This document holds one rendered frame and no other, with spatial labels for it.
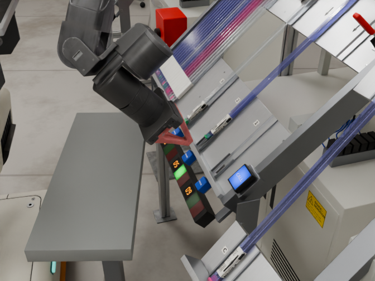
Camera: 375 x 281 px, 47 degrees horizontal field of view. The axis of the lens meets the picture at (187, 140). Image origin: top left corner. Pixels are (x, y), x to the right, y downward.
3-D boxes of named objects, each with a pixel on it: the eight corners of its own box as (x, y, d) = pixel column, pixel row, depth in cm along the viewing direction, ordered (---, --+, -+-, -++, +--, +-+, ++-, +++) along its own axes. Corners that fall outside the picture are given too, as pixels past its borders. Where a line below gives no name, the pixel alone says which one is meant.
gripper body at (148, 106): (166, 91, 76) (135, 66, 71) (181, 120, 68) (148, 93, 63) (140, 117, 77) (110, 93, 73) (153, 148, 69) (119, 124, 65)
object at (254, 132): (233, 202, 93) (224, 196, 91) (160, 74, 145) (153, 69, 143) (299, 143, 89) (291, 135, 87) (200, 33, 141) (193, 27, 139)
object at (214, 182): (236, 210, 95) (216, 197, 91) (163, 81, 147) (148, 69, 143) (240, 207, 95) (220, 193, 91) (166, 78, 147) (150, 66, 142)
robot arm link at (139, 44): (79, 50, 71) (57, 49, 63) (126, -1, 69) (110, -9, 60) (129, 102, 72) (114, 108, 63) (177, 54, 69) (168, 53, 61)
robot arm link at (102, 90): (86, 76, 68) (89, 93, 63) (115, 45, 66) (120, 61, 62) (118, 101, 72) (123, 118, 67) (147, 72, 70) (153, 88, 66)
